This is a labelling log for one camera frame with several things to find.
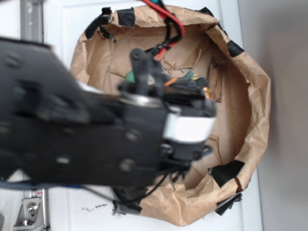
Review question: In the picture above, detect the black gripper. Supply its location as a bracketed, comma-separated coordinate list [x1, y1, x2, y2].
[119, 48, 217, 175]

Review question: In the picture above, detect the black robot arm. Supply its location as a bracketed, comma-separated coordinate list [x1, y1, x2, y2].
[0, 38, 217, 188]

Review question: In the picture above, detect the brown wood piece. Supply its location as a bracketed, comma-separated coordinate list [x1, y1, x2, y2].
[207, 58, 223, 103]

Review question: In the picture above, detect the brown paper bag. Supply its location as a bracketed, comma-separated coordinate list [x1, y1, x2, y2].
[70, 6, 271, 226]

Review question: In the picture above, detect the green golf ball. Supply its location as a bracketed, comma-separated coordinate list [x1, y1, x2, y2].
[125, 70, 135, 83]

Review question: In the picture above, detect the red wire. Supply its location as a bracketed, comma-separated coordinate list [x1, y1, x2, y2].
[141, 0, 185, 61]

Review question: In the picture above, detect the aluminium frame rail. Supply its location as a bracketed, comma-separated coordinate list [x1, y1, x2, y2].
[20, 0, 44, 43]

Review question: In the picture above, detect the metal corner bracket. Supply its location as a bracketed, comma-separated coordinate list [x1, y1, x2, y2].
[13, 189, 50, 231]

